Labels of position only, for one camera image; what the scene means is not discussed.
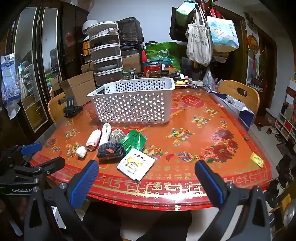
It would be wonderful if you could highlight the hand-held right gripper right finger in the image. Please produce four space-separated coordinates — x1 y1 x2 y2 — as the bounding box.
195 159 272 241

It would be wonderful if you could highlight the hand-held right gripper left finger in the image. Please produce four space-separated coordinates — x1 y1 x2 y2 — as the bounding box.
23 159 100 241

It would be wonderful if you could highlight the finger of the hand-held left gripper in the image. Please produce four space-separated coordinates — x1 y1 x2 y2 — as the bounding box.
14 156 66 179
0 142 43 172

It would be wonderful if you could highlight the small white cloth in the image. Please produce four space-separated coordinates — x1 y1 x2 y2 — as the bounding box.
75 146 88 159

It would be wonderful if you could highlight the dark knitted cloth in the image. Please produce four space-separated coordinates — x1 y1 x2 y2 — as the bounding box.
97 142 127 159

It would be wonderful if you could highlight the pink and white sock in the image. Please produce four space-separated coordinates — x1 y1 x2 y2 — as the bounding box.
86 130 102 151

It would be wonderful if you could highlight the white cartoon print packet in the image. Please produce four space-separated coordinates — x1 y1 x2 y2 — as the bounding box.
117 148 156 182

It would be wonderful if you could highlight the green foil packet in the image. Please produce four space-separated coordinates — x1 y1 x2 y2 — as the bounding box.
120 129 148 155

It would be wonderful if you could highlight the white perforated plastic basket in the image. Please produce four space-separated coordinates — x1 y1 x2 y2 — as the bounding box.
86 77 176 123

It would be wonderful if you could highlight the wooden chair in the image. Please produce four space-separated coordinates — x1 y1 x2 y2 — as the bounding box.
47 92 68 123
217 80 260 114

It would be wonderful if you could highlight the yellow paper slip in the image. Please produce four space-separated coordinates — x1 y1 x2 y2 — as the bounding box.
250 153 265 168

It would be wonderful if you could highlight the black glove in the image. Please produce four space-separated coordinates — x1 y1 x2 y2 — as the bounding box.
63 97 83 118

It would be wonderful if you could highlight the person's dark clothing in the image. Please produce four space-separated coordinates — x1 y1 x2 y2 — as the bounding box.
82 201 193 241

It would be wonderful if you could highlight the blue and white snack bag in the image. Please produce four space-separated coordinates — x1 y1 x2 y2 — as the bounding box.
1 53 22 110

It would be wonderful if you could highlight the open cardboard box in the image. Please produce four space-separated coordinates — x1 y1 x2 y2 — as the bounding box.
60 71 97 106

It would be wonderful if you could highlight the dark glass door cabinet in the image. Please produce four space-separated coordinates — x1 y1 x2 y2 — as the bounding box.
11 5 90 133

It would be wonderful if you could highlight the clear plastic bag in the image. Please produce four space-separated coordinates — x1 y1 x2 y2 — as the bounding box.
202 70 218 92

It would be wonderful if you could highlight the cluttered storage shelf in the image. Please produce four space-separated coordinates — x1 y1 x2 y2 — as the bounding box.
274 79 296 142

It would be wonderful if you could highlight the white power strip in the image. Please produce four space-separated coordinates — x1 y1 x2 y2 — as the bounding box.
183 75 204 87

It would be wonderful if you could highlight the tiered mesh storage tower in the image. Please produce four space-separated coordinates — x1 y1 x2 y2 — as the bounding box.
87 21 124 88

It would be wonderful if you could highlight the glass jar with red lid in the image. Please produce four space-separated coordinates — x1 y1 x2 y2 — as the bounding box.
148 62 162 78

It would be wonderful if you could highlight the brown cardboard box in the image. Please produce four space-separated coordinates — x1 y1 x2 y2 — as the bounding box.
121 54 142 73

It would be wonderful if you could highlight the green shopping bag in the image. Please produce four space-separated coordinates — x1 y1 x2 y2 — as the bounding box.
145 42 182 71

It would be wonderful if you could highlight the beige canvas tote bag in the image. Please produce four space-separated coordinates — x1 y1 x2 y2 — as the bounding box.
186 9 213 67

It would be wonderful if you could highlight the blue printed tote bag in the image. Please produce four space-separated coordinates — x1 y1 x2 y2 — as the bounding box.
206 16 240 53

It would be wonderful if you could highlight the black plastic bag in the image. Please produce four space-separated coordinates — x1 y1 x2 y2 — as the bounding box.
116 17 144 44

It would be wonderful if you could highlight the dark hanging bag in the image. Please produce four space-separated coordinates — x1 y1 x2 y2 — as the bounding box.
169 1 200 42

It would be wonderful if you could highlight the round red wall ornament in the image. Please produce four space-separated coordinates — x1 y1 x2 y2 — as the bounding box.
247 35 258 55

